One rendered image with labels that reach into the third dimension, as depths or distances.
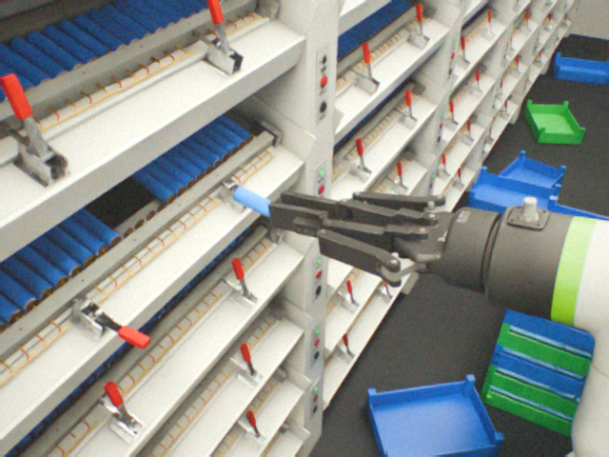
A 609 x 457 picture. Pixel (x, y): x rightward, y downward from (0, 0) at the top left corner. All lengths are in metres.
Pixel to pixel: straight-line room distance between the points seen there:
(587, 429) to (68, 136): 0.52
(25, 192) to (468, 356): 1.52
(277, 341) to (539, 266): 0.74
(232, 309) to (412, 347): 0.99
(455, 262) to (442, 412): 1.21
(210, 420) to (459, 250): 0.65
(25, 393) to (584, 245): 0.53
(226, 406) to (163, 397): 0.24
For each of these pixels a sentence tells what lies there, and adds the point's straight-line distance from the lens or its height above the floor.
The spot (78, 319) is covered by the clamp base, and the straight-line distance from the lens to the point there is 0.68.
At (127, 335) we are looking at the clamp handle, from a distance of 0.63.
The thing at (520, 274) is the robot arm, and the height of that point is 1.07.
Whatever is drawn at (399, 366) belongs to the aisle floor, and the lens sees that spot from 1.79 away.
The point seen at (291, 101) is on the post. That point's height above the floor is 1.00.
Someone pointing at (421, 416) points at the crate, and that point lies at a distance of 1.70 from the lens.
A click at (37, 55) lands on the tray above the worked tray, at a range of 0.65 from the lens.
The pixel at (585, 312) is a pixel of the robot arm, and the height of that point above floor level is 1.06.
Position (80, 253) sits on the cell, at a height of 0.95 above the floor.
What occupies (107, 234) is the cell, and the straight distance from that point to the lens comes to 0.73.
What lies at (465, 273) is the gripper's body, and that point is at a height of 1.04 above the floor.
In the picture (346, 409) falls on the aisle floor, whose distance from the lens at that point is 1.68.
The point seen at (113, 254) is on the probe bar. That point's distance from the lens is 0.71.
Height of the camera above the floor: 1.39
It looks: 38 degrees down
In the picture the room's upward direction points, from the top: straight up
